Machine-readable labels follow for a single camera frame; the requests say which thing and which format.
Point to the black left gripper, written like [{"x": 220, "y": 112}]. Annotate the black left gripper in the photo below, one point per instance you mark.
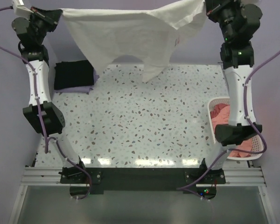
[{"x": 51, "y": 17}]

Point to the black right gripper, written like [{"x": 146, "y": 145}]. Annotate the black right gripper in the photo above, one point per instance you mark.
[{"x": 213, "y": 7}]

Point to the white t shirt red print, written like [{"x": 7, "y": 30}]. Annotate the white t shirt red print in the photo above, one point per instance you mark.
[{"x": 152, "y": 36}]

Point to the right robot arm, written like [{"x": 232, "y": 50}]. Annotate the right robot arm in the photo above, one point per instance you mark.
[{"x": 237, "y": 55}]

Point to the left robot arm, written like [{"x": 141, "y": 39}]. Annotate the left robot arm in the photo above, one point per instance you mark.
[{"x": 41, "y": 113}]

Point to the folded black t shirt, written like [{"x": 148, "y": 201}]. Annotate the folded black t shirt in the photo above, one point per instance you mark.
[{"x": 73, "y": 74}]

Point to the folded purple t shirt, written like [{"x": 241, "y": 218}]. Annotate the folded purple t shirt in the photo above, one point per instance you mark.
[{"x": 80, "y": 89}]

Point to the pink t shirt in basket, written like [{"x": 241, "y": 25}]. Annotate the pink t shirt in basket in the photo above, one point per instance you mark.
[{"x": 219, "y": 116}]

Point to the white plastic laundry basket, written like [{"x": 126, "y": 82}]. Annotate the white plastic laundry basket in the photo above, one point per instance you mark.
[{"x": 257, "y": 144}]

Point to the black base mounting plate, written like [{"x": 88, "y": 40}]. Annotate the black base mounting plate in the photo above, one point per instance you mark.
[{"x": 99, "y": 180}]

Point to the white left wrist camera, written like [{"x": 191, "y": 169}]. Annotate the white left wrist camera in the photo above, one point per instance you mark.
[{"x": 20, "y": 9}]

